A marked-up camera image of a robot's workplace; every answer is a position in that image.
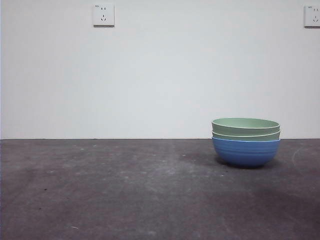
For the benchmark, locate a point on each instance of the white wall socket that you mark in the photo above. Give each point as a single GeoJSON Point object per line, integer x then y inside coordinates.
{"type": "Point", "coordinates": [312, 16]}
{"type": "Point", "coordinates": [104, 15]}

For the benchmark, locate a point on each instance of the green ribbed bowl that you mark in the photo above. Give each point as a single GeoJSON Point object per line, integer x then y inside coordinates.
{"type": "Point", "coordinates": [246, 137]}
{"type": "Point", "coordinates": [245, 128]}

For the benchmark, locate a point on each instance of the blue ribbed bowl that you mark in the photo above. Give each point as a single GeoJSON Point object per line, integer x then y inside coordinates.
{"type": "Point", "coordinates": [246, 153]}

